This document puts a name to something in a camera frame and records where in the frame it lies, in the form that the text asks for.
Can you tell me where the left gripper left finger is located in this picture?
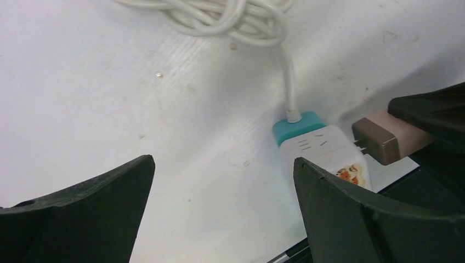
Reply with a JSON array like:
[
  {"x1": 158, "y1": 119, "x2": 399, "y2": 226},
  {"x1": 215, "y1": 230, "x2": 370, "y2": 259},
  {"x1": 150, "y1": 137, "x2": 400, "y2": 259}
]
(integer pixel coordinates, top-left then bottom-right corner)
[{"x1": 1, "y1": 155, "x2": 155, "y2": 262}]

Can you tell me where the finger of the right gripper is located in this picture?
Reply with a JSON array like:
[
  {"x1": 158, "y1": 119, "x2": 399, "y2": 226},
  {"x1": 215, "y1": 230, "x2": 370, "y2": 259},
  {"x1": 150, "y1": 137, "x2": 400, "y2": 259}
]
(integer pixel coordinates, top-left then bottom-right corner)
[
  {"x1": 409, "y1": 139, "x2": 464, "y2": 203},
  {"x1": 388, "y1": 83, "x2": 464, "y2": 133}
]

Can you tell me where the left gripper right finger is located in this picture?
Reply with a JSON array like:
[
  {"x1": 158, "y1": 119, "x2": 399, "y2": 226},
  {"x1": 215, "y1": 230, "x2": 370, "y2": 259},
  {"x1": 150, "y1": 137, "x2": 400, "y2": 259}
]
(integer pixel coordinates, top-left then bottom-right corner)
[{"x1": 292, "y1": 157, "x2": 465, "y2": 263}]

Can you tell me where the brown wall charger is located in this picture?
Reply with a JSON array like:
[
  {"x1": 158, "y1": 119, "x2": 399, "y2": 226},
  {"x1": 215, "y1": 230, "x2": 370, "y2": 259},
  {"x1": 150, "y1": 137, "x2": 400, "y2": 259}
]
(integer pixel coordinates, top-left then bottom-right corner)
[{"x1": 351, "y1": 109, "x2": 435, "y2": 165}]

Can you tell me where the white cube socket adapter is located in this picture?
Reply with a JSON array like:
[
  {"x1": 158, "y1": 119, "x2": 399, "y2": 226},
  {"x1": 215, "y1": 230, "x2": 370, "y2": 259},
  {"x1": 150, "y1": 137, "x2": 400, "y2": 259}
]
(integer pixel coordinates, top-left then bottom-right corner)
[{"x1": 280, "y1": 125, "x2": 373, "y2": 191}]

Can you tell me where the teal power strip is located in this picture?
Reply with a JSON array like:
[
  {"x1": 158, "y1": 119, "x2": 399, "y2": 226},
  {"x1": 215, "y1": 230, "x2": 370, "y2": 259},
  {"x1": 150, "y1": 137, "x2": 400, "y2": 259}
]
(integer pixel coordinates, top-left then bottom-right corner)
[{"x1": 272, "y1": 111, "x2": 326, "y2": 147}]

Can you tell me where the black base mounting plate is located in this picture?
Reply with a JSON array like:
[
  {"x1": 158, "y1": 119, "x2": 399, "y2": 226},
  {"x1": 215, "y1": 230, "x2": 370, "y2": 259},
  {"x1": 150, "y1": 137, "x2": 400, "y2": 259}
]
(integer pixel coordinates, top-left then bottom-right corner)
[{"x1": 266, "y1": 167, "x2": 465, "y2": 263}]

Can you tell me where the white coiled cable left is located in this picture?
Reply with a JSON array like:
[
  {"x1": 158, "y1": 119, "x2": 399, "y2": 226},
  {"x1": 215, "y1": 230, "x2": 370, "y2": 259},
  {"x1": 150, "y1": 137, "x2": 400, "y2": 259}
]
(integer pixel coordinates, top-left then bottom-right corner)
[{"x1": 112, "y1": 0, "x2": 303, "y2": 124}]

